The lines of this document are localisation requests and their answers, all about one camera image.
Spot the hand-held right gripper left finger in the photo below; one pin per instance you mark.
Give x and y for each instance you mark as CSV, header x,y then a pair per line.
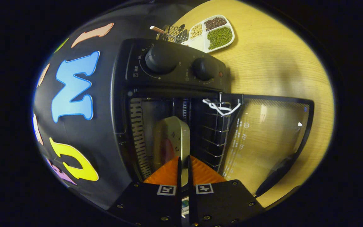
x,y
146,205

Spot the black electric oven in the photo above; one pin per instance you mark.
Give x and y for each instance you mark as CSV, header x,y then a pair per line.
x,y
169,72

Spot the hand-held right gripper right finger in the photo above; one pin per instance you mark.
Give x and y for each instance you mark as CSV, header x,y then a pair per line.
x,y
225,205

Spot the white divided dish of beans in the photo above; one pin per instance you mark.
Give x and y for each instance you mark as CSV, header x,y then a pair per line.
x,y
219,37

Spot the black backdrop cloth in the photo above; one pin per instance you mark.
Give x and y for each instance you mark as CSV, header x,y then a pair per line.
x,y
106,78

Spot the small plate of pink food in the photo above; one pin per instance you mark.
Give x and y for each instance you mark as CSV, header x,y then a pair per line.
x,y
175,132

